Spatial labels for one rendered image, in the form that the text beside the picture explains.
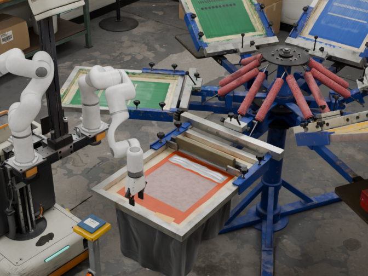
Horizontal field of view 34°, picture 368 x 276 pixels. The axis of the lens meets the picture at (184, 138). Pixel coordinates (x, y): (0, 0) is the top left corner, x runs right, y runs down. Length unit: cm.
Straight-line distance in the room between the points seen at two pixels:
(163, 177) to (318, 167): 216
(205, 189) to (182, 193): 13
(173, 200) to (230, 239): 129
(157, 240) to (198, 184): 36
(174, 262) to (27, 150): 92
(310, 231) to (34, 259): 193
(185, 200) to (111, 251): 126
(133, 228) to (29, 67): 102
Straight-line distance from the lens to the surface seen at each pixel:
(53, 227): 403
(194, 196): 312
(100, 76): 291
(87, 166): 504
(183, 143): 338
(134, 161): 276
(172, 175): 326
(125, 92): 284
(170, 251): 313
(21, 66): 278
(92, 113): 326
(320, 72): 395
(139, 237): 322
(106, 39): 736
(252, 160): 337
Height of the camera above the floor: 286
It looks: 32 degrees down
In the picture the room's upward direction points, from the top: 1 degrees clockwise
